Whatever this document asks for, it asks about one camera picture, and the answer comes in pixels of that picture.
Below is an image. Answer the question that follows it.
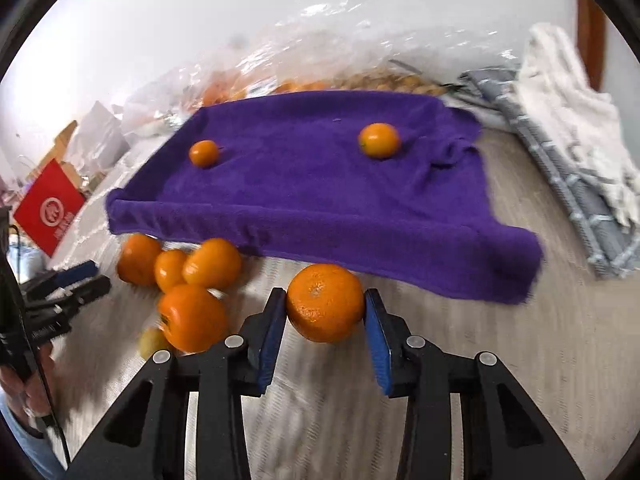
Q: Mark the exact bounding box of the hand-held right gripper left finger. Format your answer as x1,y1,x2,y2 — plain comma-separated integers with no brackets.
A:
65,287,288,480

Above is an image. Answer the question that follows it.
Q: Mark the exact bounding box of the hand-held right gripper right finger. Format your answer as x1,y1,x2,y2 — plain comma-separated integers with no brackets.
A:
364,288,586,480

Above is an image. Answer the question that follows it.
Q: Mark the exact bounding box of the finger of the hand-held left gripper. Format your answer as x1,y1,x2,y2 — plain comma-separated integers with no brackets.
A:
20,260,99,296
25,276,112,343

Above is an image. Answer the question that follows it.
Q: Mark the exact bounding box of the mandarin orange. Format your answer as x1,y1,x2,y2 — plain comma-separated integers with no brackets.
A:
154,249,190,293
116,233,164,287
286,263,366,343
181,238,243,291

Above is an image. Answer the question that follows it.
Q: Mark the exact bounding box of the large smooth orange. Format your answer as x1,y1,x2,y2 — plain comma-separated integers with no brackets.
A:
157,284,230,354

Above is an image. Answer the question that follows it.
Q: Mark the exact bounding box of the small yellow-green fruit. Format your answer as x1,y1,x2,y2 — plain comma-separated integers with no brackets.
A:
138,326,173,361

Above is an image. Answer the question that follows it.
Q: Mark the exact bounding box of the purple towel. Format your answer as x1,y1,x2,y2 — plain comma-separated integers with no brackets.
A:
105,90,545,306

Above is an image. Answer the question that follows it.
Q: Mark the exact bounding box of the small orange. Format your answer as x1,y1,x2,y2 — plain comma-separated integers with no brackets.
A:
358,123,402,159
189,140,221,169

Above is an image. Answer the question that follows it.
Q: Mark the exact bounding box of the person's left forearm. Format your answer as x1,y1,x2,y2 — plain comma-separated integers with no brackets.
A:
0,400,66,476

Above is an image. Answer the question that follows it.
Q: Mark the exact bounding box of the person's left hand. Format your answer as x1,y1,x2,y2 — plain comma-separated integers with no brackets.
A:
0,355,55,431

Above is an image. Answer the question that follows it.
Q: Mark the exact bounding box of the red paper bag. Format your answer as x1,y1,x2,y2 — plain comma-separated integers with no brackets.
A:
12,158,87,257

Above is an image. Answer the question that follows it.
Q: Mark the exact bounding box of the striped bed cover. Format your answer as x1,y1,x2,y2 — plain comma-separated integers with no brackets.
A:
30,125,640,480

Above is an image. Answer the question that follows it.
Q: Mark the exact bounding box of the cardboard box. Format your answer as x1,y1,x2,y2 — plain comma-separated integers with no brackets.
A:
27,120,78,181

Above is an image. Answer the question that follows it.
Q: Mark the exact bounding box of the white paper bag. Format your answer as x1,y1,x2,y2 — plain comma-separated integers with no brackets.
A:
65,100,132,181

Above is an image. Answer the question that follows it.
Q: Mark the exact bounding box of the clear plastic bag of oranges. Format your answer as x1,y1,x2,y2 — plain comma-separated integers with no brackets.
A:
122,35,351,131

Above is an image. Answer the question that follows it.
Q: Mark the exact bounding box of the grey checked folded cloth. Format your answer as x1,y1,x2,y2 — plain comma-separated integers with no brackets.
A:
457,67,640,281

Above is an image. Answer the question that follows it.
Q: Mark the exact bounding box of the clear plastic bag of longans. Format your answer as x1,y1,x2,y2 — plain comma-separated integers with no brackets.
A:
280,0,521,98

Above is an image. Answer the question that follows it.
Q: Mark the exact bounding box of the white striped towel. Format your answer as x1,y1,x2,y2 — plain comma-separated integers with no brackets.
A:
515,22,640,233

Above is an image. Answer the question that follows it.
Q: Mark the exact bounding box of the wooden door frame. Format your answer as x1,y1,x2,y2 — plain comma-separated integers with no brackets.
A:
575,0,608,93

